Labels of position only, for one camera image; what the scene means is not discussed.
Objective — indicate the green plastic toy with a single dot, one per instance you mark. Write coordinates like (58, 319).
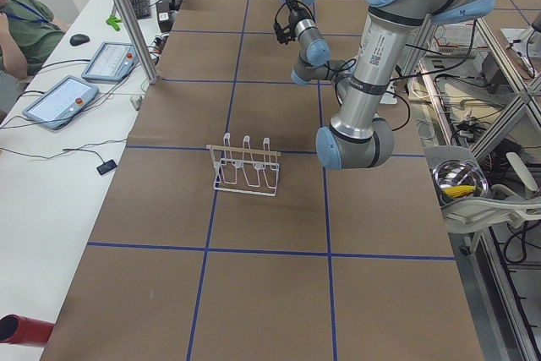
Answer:
(113, 20)

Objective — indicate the teach pendant tablet far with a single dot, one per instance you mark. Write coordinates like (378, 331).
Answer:
(112, 62)

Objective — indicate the teach pendant tablet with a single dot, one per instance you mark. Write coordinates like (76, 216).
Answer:
(112, 62)
(59, 105)

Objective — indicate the black computer mouse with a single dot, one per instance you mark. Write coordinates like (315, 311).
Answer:
(78, 39)

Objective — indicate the steel bowl with corn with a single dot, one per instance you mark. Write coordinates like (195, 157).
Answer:
(456, 179)

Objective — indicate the small black sensor puck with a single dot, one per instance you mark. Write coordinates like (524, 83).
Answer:
(106, 167)

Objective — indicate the teach pendant tablet near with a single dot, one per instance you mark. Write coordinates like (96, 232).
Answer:
(59, 105)

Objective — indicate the person in green shirt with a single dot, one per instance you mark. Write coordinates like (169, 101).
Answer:
(29, 34)

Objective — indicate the red cardboard tube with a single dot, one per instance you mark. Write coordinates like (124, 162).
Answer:
(25, 331)

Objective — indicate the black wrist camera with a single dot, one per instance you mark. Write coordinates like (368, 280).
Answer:
(285, 34)

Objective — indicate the aluminium frame post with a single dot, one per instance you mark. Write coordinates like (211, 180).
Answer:
(138, 41)

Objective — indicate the white wire cup holder rack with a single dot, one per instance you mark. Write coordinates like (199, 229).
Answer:
(244, 169)

